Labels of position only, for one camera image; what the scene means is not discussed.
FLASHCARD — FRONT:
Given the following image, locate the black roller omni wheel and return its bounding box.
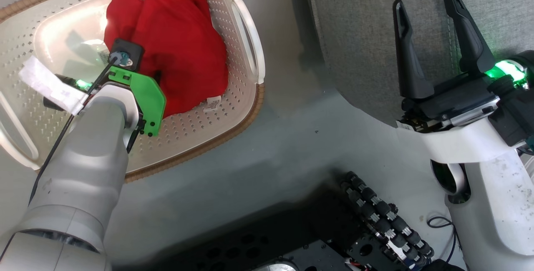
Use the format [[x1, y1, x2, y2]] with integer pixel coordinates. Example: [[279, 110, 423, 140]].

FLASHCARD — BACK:
[[340, 171, 435, 268]]

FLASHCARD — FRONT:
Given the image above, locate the white tape label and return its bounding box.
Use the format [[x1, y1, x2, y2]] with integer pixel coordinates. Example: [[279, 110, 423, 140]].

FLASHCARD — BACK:
[[19, 56, 88, 115]]

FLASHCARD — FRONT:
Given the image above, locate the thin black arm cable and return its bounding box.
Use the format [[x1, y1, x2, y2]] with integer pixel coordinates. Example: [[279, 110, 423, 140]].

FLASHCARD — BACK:
[[27, 56, 119, 205]]

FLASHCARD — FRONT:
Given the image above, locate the grey fabric sofa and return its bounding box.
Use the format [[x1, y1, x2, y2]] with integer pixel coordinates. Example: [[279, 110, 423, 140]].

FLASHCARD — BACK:
[[302, 0, 534, 128]]

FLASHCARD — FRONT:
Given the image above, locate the red garment with white stripe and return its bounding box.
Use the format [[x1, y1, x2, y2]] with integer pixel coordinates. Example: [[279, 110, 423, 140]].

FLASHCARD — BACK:
[[103, 0, 229, 118]]

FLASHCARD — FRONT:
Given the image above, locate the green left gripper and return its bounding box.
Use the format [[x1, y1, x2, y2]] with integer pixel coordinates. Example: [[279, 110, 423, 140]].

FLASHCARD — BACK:
[[106, 66, 167, 137]]

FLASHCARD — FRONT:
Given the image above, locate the thin dark base cable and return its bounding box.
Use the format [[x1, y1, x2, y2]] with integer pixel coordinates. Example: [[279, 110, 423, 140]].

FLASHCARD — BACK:
[[427, 216, 460, 264]]

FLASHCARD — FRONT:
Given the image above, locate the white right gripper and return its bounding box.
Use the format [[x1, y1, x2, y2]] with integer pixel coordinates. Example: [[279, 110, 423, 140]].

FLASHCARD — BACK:
[[393, 0, 534, 164]]

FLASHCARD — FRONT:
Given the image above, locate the white perforated laundry basket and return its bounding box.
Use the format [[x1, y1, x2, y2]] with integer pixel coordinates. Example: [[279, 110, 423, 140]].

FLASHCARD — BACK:
[[0, 0, 266, 183]]

